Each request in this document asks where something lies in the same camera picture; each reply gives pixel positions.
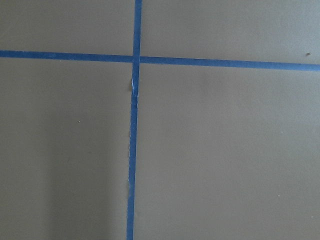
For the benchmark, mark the brown paper table cover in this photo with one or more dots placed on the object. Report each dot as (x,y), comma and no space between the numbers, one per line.
(159,119)

